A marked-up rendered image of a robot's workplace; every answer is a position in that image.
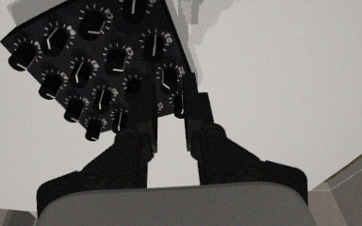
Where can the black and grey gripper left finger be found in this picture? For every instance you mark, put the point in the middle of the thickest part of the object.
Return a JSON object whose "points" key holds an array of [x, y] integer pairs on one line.
{"points": [[119, 166]]}

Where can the black knob box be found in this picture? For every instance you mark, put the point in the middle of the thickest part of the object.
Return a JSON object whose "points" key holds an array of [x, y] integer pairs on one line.
{"points": [[114, 33]]}

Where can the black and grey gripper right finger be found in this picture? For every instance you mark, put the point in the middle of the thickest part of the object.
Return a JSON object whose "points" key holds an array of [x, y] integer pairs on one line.
{"points": [[221, 160]]}

